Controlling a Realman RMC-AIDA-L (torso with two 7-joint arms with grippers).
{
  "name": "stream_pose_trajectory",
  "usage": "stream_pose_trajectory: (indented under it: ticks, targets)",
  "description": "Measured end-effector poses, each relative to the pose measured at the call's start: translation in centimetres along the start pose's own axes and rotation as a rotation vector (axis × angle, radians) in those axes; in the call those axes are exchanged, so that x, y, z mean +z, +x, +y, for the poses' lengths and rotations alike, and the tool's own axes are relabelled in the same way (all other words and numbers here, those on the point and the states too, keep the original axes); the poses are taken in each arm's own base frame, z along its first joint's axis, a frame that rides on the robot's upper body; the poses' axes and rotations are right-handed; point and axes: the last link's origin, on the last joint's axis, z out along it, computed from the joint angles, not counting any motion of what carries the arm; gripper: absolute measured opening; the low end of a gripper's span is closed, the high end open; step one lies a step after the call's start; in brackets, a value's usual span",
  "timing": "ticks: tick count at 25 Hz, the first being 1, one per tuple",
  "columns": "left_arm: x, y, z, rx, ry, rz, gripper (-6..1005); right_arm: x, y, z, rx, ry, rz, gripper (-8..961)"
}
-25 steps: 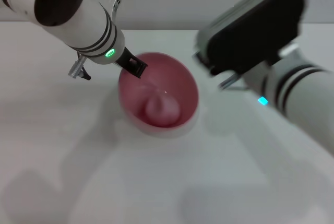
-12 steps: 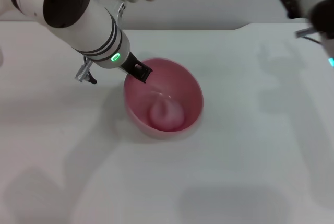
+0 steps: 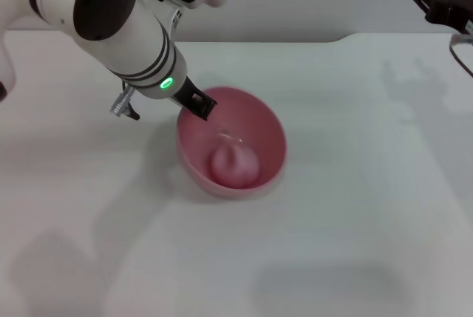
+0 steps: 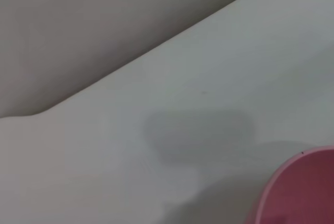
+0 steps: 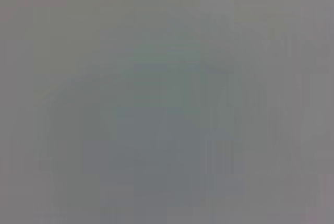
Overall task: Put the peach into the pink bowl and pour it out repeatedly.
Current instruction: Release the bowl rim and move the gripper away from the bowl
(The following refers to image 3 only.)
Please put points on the pink bowl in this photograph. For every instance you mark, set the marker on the pink bowl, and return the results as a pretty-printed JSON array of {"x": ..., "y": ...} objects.
[{"x": 251, "y": 136}]

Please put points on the silver left camera bracket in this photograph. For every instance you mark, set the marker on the silver left camera bracket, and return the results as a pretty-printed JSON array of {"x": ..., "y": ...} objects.
[{"x": 170, "y": 8}]

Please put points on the pink toy peach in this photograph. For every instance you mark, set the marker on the pink toy peach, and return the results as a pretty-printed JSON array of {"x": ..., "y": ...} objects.
[{"x": 234, "y": 169}]

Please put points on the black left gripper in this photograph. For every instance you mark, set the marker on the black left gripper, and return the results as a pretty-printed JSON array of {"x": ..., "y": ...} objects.
[{"x": 183, "y": 93}]

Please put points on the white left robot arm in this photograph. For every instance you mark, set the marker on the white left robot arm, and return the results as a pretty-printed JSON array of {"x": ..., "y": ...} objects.
[{"x": 111, "y": 29}]

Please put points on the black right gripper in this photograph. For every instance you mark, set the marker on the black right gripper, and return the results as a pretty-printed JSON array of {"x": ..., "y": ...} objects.
[{"x": 452, "y": 10}]

